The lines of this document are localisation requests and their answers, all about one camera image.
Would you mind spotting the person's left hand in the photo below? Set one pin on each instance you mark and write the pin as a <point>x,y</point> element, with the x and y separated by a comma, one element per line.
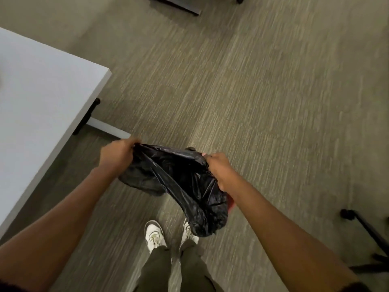
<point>117,155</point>

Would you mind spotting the person's right hand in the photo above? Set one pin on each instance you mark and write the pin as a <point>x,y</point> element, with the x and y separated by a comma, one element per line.
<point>221,170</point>

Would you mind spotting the person's left fingers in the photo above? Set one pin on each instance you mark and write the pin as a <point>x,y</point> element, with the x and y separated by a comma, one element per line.
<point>133,142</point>

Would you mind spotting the person's right fingers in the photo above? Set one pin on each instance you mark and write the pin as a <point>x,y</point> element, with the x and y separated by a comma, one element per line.
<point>209,159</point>

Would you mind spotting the black plastic trash bag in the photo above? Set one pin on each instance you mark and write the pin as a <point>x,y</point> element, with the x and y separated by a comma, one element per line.
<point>182,185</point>

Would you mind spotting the person's right forearm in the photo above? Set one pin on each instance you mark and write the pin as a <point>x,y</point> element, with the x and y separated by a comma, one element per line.
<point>288,240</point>

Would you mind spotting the person's left forearm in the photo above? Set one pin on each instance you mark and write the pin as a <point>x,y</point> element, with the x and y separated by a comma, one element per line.
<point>51,231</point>

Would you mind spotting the white table leg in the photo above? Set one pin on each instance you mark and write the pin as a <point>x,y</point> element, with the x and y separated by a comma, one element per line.
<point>101,124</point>

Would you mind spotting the person's right white sneaker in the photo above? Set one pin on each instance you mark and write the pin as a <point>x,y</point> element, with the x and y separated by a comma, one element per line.
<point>188,234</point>

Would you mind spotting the person's white sneaker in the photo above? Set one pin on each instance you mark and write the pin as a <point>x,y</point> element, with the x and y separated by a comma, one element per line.
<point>154,235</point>
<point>188,234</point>

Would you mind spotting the person's left white sneaker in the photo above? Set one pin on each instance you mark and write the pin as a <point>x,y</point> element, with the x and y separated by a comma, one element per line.
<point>154,235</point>

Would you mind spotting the white table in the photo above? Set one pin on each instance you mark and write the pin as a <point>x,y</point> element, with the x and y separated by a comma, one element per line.
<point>39,112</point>

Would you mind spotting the person's olive green trousers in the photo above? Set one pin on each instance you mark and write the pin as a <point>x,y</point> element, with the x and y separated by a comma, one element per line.
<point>179,270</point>

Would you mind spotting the grey table foot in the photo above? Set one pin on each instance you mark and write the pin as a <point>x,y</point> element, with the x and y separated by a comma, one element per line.
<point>176,2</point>

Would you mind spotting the black chair base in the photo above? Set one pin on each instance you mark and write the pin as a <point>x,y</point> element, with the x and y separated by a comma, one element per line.
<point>369,237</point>

